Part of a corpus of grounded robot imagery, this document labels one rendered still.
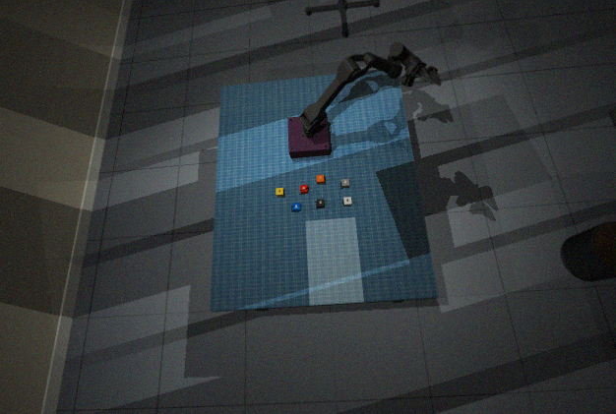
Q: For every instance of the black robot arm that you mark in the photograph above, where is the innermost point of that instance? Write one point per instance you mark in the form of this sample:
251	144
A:
348	72

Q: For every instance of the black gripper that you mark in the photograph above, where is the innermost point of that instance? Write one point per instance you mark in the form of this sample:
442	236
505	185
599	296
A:
415	65

